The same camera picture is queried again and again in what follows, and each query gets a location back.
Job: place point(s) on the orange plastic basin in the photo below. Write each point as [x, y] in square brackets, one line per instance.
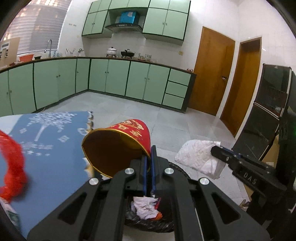
[26, 58]

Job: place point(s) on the white tissue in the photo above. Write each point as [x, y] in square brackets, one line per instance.
[196, 154]

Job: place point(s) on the black lined trash bin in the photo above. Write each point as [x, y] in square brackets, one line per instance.
[165, 225]

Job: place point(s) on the white napkin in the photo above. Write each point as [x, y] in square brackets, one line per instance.
[146, 208]

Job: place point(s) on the cardboard box on counter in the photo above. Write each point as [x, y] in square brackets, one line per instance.
[9, 49]

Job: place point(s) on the black wok pan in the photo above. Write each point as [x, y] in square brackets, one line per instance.
[127, 54]

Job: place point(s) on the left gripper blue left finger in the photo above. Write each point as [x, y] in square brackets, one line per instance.
[144, 174]

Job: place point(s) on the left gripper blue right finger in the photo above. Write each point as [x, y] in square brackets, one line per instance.
[154, 170]

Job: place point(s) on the blue box above hood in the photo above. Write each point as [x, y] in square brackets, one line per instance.
[129, 17]

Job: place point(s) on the brown wooden door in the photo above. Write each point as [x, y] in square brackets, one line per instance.
[243, 85]
[212, 69]

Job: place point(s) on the blue coffee tree mat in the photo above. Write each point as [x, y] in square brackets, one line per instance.
[55, 164]

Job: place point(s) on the green lower cabinets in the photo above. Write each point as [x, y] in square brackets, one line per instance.
[29, 87]

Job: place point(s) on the red plastic wrapper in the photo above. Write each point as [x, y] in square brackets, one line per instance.
[15, 178]

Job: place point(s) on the black glass cabinet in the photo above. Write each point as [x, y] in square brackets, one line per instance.
[276, 94]

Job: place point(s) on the green upper cabinets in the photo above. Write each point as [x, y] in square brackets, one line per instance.
[156, 20]

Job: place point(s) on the chrome kitchen faucet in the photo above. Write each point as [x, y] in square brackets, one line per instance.
[48, 48]

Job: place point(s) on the green white snack bag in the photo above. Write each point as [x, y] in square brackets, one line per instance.
[11, 213]

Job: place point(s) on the window with blinds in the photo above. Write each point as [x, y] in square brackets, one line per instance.
[36, 23]

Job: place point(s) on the white cooking pot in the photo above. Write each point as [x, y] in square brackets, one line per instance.
[111, 52]

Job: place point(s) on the red paper cup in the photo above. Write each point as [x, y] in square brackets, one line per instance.
[110, 150]

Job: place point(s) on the green cabinets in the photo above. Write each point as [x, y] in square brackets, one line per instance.
[29, 87]
[156, 20]

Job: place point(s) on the black range hood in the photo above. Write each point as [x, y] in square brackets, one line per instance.
[124, 27]

